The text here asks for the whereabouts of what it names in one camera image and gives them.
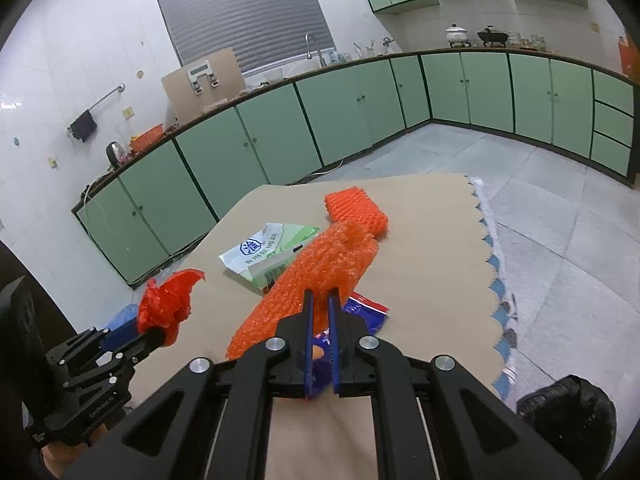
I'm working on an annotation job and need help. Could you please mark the red plastic bag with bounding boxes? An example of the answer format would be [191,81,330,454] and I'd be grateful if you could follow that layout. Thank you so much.
[136,269,206,346]

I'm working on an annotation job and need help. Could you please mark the green base cabinets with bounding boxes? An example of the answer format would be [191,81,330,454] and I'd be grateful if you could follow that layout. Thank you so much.
[71,47,640,288]

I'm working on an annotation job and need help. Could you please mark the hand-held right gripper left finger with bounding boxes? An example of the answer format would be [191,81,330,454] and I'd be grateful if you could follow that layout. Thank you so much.
[62,289,321,480]

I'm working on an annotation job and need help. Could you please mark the steel towel rail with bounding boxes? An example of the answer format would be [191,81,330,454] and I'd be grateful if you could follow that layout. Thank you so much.
[66,83,126,136]

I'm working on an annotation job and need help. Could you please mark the orange plastic basket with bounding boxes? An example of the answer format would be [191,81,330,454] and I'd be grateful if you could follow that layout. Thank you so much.
[129,124,166,153]

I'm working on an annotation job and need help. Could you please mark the person's left forearm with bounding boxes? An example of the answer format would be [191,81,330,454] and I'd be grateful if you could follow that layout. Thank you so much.
[40,425,108,480]

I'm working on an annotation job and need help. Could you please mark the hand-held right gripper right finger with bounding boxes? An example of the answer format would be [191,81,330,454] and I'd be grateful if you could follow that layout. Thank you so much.
[328,294,583,480]

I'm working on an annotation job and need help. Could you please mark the white green plastic bag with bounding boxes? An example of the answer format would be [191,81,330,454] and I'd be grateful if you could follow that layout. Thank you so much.
[218,222,321,297]

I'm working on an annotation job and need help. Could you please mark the grey window blind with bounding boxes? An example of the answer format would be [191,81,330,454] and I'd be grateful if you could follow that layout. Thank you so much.
[152,0,335,68]

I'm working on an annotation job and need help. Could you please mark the steel kitchen faucet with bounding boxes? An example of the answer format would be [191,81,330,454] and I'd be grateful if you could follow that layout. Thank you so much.
[305,33,326,67]

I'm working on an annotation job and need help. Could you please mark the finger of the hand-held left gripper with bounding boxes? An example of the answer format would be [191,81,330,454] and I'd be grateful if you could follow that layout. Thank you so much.
[107,331,167,368]
[97,317,142,349]

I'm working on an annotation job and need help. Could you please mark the blue red snack wrapper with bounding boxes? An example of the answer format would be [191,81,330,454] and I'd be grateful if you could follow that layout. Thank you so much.
[310,291,390,401]

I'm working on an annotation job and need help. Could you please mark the blue plastic bag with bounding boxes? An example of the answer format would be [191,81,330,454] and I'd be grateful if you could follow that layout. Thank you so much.
[105,304,140,331]

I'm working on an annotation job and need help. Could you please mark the orange bubble wrap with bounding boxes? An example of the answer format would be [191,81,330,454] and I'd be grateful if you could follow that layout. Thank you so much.
[226,220,381,361]

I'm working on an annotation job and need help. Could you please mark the black wok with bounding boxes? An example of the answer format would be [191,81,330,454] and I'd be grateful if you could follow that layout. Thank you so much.
[476,26,510,48]

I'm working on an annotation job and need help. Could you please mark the black trash bin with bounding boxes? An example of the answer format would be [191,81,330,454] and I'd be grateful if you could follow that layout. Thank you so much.
[515,374,618,480]

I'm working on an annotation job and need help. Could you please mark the cardboard sheet with holder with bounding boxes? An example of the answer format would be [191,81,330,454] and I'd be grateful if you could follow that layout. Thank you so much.
[161,47,247,125]

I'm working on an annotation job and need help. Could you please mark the dark towel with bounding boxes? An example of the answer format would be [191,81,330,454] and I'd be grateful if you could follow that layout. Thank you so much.
[70,111,98,143]

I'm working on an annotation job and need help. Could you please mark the blue scalloped tablecloth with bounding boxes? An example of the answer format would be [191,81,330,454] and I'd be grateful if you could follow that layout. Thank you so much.
[465,175,526,401]

